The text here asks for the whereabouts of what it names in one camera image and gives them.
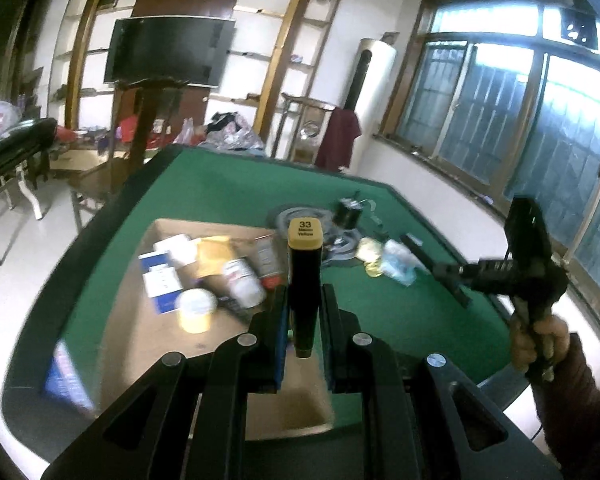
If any round grey table console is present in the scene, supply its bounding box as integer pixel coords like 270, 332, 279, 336
274, 204, 362, 264

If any yellow snack packet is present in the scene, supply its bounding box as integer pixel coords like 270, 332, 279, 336
194, 235, 234, 282

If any blue white box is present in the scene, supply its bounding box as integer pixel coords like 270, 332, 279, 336
139, 251, 184, 315

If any black side table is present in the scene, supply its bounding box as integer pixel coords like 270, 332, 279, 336
0, 116, 59, 267

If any black cylindrical motor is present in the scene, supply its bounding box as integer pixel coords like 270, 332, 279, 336
336, 191, 364, 232

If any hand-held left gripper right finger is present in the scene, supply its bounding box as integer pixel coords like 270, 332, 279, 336
321, 284, 566, 480

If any wooden chair carved back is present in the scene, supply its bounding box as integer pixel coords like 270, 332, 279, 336
279, 91, 339, 164

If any person's right forearm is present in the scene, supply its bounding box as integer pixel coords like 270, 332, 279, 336
529, 331, 600, 480

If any white medicine bottle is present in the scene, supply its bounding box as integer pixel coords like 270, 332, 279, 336
221, 256, 267, 309

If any dark red garment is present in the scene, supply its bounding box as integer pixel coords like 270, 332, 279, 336
314, 106, 363, 172

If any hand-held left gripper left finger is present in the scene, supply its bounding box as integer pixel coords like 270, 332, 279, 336
42, 285, 288, 480

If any red white box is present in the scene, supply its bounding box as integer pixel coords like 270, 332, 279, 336
253, 235, 282, 282

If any black television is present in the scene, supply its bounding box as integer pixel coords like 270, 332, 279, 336
103, 15, 237, 89

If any black marker yellow cap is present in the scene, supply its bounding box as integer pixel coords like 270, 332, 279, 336
286, 216, 325, 359

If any cardboard box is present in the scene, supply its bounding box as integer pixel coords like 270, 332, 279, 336
99, 216, 337, 442

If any light blue tissue packet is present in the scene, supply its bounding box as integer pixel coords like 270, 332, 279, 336
379, 238, 429, 287

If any yellow tape roll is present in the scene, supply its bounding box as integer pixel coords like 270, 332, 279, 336
174, 286, 219, 334

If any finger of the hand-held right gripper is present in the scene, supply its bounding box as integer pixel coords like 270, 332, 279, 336
431, 260, 481, 287

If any window with grille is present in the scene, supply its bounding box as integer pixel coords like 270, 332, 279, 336
374, 0, 600, 313

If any cream round dial timer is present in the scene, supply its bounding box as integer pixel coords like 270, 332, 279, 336
356, 236, 387, 277

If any pile of clothes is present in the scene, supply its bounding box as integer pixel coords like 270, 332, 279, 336
199, 111, 264, 152

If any white standing air conditioner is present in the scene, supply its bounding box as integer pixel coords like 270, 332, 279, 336
346, 36, 397, 112

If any long black strip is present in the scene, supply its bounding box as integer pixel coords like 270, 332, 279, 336
400, 233, 474, 309

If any dark wooden chair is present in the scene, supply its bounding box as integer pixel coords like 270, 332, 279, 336
111, 76, 192, 202

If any person's right hand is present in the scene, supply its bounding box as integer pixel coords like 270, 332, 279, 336
509, 313, 571, 374

